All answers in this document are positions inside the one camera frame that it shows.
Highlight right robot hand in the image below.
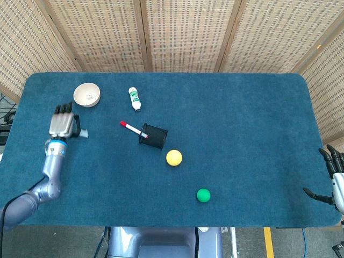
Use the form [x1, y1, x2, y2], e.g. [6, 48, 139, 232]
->
[303, 144, 344, 214]

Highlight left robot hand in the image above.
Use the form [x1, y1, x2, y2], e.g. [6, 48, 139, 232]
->
[47, 101, 81, 140]

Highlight beige ribbed bowl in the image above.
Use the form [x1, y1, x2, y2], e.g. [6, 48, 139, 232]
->
[73, 83, 101, 108]

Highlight white marker with red cap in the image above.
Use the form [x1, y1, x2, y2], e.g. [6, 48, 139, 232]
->
[120, 120, 149, 139]

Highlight white bottle with green label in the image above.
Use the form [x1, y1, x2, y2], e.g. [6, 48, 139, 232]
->
[128, 87, 142, 112]

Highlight black mesh pen holder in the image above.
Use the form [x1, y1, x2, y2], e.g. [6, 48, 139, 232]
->
[139, 123, 168, 151]

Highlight yellow foam ball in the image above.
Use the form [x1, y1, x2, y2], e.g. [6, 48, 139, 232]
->
[166, 149, 183, 167]

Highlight blue felt table cover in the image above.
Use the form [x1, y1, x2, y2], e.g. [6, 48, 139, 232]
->
[0, 72, 342, 228]

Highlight green foam ball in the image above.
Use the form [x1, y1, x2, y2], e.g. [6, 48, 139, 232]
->
[196, 188, 211, 203]

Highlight woven bamboo folding screen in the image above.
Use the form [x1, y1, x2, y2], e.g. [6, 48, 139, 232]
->
[0, 0, 344, 146]

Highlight grey robot torso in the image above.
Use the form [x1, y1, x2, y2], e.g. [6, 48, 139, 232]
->
[106, 226, 224, 258]

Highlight black floor cables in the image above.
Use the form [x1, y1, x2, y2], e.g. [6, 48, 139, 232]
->
[0, 94, 18, 128]

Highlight blue floor cable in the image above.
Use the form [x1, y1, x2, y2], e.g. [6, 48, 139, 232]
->
[300, 227, 310, 258]

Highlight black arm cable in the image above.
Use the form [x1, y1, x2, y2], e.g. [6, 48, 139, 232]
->
[0, 176, 46, 258]

